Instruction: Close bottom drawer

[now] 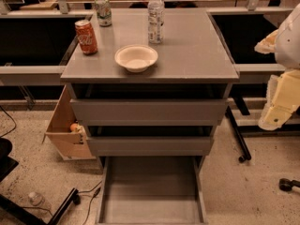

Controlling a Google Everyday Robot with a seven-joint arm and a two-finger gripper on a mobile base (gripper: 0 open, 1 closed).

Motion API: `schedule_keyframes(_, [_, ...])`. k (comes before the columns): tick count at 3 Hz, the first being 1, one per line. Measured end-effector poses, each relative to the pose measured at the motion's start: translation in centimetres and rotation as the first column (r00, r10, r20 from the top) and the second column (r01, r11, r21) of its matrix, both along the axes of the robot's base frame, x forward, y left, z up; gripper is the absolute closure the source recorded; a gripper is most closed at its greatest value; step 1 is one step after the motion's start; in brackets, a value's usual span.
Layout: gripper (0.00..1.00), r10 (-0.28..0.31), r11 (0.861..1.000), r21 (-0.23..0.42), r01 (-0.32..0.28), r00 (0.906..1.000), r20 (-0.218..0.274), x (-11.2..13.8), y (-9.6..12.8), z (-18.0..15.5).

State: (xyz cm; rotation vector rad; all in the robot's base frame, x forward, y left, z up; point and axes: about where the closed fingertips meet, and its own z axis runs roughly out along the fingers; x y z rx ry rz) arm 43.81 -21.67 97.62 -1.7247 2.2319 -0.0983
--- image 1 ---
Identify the grey bottom drawer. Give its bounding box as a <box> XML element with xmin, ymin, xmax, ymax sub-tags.
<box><xmin>95</xmin><ymin>157</ymin><xmax>208</xmax><ymax>225</ymax></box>

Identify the grey drawer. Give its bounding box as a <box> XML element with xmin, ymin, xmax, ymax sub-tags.
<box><xmin>87</xmin><ymin>126</ymin><xmax>213</xmax><ymax>157</ymax></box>
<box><xmin>95</xmin><ymin>157</ymin><xmax>208</xmax><ymax>225</ymax></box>
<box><xmin>67</xmin><ymin>83</ymin><xmax>230</xmax><ymax>126</ymax></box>

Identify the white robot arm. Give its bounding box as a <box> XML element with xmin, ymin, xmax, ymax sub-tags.
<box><xmin>254</xmin><ymin>4</ymin><xmax>300</xmax><ymax>130</ymax></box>

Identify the grey drawer cabinet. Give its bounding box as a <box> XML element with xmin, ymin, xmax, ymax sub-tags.
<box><xmin>61</xmin><ymin>8</ymin><xmax>239</xmax><ymax>225</ymax></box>

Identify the grey middle drawer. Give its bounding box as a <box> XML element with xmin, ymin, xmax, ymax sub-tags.
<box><xmin>87</xmin><ymin>126</ymin><xmax>213</xmax><ymax>157</ymax></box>

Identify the grey top drawer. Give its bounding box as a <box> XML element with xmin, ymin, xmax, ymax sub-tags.
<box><xmin>67</xmin><ymin>83</ymin><xmax>230</xmax><ymax>126</ymax></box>

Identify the black table leg with caster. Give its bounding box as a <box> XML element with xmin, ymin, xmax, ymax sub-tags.
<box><xmin>226</xmin><ymin>107</ymin><xmax>251</xmax><ymax>163</ymax></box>

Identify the black caster wheel right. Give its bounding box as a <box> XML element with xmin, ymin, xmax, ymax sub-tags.
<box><xmin>278</xmin><ymin>178</ymin><xmax>300</xmax><ymax>191</ymax></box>

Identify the white paper bowl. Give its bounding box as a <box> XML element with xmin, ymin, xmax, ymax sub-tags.
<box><xmin>114</xmin><ymin>45</ymin><xmax>158</xmax><ymax>73</ymax></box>

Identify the clear plastic water bottle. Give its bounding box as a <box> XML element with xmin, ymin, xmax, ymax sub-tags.
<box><xmin>147</xmin><ymin>0</ymin><xmax>165</xmax><ymax>44</ymax></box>

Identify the green white soda can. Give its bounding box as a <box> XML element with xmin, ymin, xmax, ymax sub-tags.
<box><xmin>95</xmin><ymin>0</ymin><xmax>112</xmax><ymax>26</ymax></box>

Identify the orange soda can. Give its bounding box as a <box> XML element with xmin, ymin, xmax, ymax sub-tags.
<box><xmin>75</xmin><ymin>20</ymin><xmax>98</xmax><ymax>55</ymax></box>

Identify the orange fruit in box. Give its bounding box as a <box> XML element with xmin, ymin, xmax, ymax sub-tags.
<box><xmin>69</xmin><ymin>123</ymin><xmax>79</xmax><ymax>132</ymax></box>

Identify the cardboard box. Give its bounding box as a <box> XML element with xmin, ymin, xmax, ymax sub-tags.
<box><xmin>45</xmin><ymin>87</ymin><xmax>94</xmax><ymax>160</ymax></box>

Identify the black floor stand left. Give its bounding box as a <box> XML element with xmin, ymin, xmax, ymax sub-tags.
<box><xmin>0</xmin><ymin>187</ymin><xmax>82</xmax><ymax>225</ymax></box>

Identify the plastic bottle on floor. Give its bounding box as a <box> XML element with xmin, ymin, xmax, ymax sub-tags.
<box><xmin>26</xmin><ymin>191</ymin><xmax>51</xmax><ymax>212</ymax></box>

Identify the black cable on floor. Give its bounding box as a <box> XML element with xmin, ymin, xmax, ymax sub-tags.
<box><xmin>18</xmin><ymin>180</ymin><xmax>103</xmax><ymax>225</ymax></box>

